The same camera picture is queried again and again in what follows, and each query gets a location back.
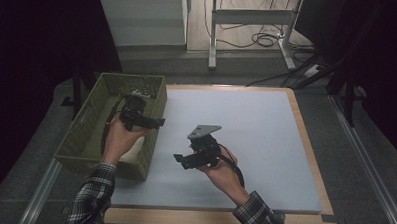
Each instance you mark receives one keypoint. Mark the black stand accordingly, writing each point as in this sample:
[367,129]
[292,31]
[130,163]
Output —
[77,91]
[349,104]

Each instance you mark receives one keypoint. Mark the metal floor rail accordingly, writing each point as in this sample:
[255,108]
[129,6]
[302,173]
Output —
[40,193]
[368,164]

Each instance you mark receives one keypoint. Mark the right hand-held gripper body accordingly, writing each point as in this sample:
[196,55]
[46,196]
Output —
[206,150]

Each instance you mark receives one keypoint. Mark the person's left hand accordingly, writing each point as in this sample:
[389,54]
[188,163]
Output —
[117,142]

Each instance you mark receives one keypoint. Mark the white desk frame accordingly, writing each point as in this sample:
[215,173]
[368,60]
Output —
[250,17]

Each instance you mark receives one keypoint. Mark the person's right hand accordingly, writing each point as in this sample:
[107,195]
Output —
[226,174]

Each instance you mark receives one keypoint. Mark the white power strip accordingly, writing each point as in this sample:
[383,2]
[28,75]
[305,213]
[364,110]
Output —
[312,71]

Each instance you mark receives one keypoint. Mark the black tape piece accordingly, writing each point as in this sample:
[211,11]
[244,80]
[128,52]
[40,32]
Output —
[329,218]

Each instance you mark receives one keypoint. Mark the pale grey foam mat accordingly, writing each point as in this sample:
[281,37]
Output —
[252,127]

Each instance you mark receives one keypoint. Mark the green woven basket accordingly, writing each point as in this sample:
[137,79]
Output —
[85,134]

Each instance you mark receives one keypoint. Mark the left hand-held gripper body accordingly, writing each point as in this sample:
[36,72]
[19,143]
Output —
[133,108]

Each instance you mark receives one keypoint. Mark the white cabinet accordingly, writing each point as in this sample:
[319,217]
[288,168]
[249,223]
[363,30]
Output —
[143,20]

